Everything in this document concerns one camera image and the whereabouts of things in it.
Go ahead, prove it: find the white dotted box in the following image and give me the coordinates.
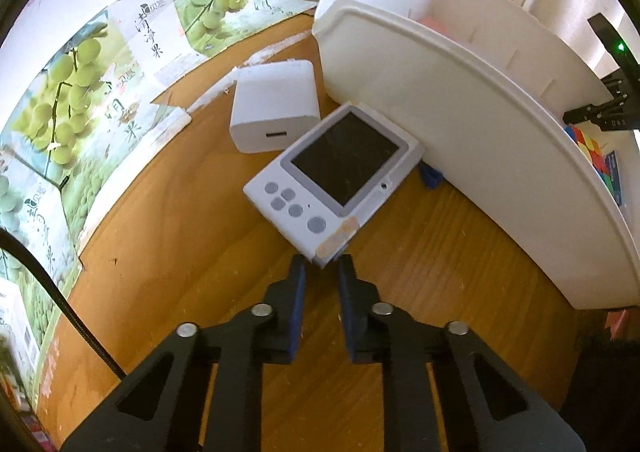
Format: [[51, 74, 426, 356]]
[[243, 103, 425, 268]]

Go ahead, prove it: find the white plastic storage box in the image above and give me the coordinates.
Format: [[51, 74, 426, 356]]
[[312, 0, 639, 309]]

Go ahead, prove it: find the multicolour puzzle cube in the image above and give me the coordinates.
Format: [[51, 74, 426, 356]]
[[564, 125, 614, 194]]

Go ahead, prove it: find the clear dental floss box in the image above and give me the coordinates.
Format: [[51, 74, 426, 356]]
[[604, 151, 624, 207]]

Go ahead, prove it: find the small blue object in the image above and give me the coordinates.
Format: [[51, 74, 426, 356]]
[[418, 160, 444, 190]]

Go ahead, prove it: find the small white box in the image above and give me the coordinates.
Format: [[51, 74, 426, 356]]
[[229, 60, 321, 154]]

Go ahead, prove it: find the grape poster sheet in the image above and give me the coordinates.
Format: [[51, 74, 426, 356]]
[[0, 0, 319, 408]]

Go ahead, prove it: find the device with green light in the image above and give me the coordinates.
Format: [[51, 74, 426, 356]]
[[588, 13, 639, 82]]

